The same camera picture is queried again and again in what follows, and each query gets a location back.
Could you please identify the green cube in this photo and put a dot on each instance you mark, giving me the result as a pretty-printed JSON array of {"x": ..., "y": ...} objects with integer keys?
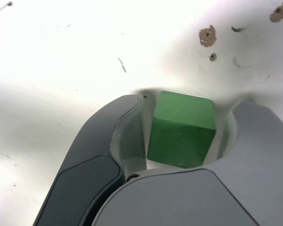
[{"x": 179, "y": 136}]

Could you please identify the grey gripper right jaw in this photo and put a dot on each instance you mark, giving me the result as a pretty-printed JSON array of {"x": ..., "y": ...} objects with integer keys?
[{"x": 226, "y": 193}]

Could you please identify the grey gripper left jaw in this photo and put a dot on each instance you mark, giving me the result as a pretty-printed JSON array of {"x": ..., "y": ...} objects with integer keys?
[{"x": 89, "y": 153}]

